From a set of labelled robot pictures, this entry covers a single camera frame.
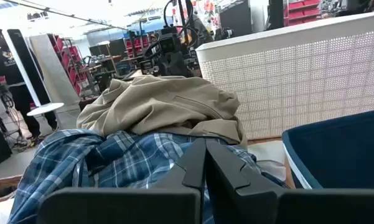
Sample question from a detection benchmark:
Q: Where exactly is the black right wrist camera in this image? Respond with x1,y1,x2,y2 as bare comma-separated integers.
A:
157,33,180,54

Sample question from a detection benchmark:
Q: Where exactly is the blue plaid shirt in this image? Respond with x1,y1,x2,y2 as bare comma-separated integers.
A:
6,129,287,224

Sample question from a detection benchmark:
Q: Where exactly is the white shirt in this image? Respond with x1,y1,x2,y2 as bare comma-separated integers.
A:
248,139,288,183

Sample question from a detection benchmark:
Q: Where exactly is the brown wicker basket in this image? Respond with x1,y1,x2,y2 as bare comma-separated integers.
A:
0,175,23,205

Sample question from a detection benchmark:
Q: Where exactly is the floor stand with round base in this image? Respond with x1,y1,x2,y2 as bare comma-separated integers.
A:
1,29,65,118

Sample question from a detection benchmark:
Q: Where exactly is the grey upright panel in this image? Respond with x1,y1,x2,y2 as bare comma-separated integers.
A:
29,33,82,108

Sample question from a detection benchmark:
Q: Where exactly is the beige khaki garment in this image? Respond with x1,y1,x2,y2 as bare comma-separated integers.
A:
76,74,249,150

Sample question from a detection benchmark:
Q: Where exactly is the red bin shelf rack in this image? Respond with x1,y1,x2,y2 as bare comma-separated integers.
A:
48,34,88,97
283,0,321,27

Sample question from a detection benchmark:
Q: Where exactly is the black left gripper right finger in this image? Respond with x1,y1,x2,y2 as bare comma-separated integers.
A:
205,139,374,224

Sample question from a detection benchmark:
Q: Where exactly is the navy blue bin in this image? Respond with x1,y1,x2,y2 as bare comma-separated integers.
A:
281,108,374,190

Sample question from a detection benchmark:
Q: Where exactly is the white plastic laundry bin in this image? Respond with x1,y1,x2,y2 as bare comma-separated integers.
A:
195,11,374,141

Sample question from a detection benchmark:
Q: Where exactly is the person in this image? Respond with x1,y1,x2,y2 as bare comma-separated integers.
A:
0,28,58,141

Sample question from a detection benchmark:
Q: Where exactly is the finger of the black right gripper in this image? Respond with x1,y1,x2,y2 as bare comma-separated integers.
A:
157,54,176,78
175,52,194,78

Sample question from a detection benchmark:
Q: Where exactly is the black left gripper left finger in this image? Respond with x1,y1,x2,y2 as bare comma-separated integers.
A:
37,138,207,224

